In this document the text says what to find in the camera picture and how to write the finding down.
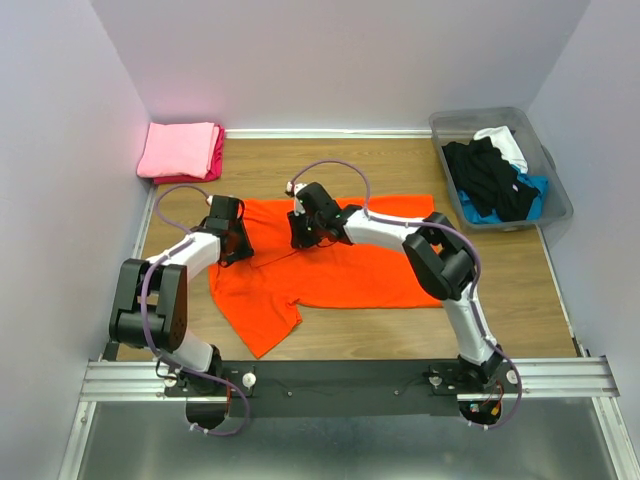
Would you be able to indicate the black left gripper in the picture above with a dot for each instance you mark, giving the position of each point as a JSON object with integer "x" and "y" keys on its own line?
{"x": 246, "y": 249}

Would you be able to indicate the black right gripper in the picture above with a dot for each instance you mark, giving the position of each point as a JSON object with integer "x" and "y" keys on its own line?
{"x": 297, "y": 238}

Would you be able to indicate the orange t shirt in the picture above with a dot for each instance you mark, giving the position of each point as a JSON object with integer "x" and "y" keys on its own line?
{"x": 260, "y": 296}

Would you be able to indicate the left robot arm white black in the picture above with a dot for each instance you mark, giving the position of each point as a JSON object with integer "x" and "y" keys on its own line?
{"x": 150, "y": 307}

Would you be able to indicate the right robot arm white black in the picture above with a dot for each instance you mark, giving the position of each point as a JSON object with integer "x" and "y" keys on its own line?
{"x": 444, "y": 262}

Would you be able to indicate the folded magenta shirt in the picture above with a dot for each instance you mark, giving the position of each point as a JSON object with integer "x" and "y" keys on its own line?
{"x": 215, "y": 168}

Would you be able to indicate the folded light pink shirt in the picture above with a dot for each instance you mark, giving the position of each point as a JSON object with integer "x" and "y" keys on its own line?
{"x": 178, "y": 150}

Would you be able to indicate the blue shirt in bin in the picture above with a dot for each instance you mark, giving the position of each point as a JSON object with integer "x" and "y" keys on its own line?
{"x": 513, "y": 200}

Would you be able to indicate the black shirt in bin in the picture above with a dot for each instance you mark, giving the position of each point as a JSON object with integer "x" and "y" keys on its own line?
{"x": 475, "y": 162}

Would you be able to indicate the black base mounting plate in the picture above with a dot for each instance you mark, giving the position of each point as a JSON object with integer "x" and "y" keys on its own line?
{"x": 333, "y": 388}

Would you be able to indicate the clear plastic bin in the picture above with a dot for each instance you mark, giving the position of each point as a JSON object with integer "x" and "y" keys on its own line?
{"x": 461, "y": 125}

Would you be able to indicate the white shirt in bin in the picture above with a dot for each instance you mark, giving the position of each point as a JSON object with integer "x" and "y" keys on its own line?
{"x": 503, "y": 139}

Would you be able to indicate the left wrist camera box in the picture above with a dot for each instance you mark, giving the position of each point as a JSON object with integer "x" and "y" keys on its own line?
{"x": 226, "y": 207}

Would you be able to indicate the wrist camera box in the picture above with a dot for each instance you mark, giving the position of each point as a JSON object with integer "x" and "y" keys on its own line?
{"x": 226, "y": 207}
{"x": 311, "y": 199}

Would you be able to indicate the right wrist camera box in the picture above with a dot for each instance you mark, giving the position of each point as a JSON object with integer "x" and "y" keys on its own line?
{"x": 311, "y": 199}

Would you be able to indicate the aluminium front rail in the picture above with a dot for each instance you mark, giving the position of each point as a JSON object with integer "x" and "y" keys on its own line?
{"x": 590, "y": 377}

